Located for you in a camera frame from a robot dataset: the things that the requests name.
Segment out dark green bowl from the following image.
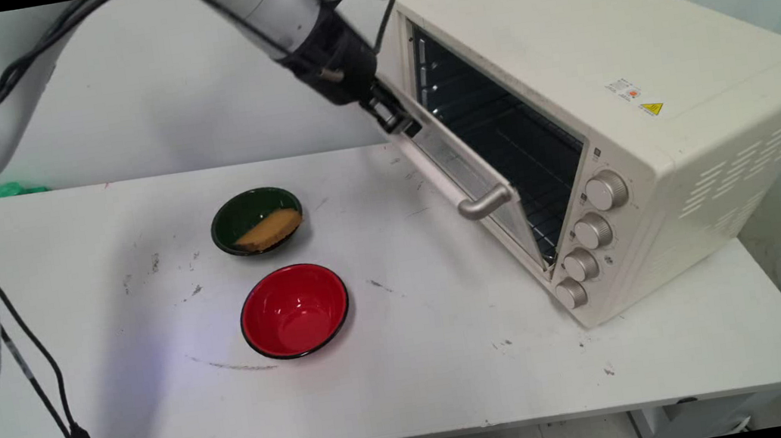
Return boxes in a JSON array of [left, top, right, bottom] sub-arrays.
[[206, 182, 310, 262]]

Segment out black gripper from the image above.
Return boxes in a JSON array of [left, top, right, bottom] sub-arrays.
[[271, 0, 425, 154]]

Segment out brown bread slice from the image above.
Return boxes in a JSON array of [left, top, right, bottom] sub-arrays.
[[232, 207, 307, 255]]

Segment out cream toaster oven body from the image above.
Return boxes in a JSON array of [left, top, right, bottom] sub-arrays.
[[384, 0, 781, 352]]

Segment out glass oven door with handle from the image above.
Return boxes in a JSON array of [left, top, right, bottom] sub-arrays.
[[377, 57, 549, 292]]

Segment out white label sticker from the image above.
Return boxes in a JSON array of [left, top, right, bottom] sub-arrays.
[[605, 75, 644, 105]]

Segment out black camera cable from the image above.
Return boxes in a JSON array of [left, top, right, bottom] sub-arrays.
[[0, 0, 462, 438]]

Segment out red bowl with black rim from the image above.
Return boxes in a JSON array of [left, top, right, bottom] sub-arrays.
[[234, 258, 358, 366]]

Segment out large silver oven knob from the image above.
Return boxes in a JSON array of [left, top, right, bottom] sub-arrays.
[[582, 167, 633, 213]]

